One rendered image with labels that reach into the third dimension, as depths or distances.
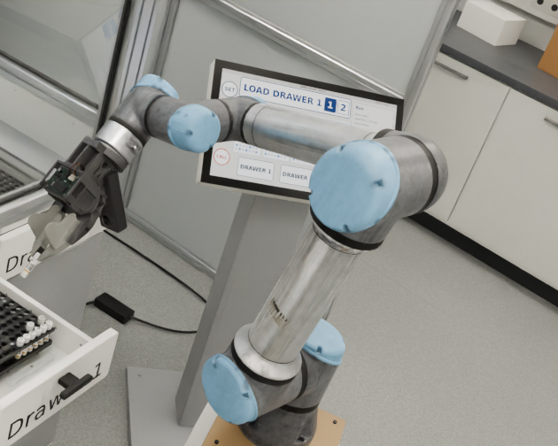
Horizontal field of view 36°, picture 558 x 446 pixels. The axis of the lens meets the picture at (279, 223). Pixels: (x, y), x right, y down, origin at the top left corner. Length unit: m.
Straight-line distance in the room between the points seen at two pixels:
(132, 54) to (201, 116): 0.49
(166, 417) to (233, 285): 0.56
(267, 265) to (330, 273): 1.17
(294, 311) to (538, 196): 2.93
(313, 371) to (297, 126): 0.40
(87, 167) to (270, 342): 0.42
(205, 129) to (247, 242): 0.96
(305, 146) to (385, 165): 0.28
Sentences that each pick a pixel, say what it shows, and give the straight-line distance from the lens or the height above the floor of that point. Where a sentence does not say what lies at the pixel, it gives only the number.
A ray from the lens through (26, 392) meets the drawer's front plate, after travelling 1.47.
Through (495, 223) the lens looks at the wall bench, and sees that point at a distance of 4.22.
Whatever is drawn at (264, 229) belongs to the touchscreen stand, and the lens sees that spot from 2.31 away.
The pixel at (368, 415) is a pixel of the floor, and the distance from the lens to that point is 3.12.
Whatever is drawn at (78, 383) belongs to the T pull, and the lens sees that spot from 1.52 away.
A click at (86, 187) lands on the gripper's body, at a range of 1.44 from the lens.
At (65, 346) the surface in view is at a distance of 1.68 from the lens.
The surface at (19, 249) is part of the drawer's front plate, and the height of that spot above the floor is 0.89.
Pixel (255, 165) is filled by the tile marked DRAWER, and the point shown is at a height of 1.01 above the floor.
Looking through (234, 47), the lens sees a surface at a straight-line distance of 3.17.
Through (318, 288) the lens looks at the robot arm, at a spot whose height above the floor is 1.28.
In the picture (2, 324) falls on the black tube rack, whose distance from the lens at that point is 1.63.
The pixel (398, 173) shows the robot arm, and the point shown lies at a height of 1.49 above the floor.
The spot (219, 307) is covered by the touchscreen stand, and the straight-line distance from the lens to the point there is 2.45.
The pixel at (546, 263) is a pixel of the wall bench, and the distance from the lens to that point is 4.20.
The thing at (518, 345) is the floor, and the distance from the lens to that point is 3.89.
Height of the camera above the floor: 1.94
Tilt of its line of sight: 29 degrees down
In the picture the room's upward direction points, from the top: 20 degrees clockwise
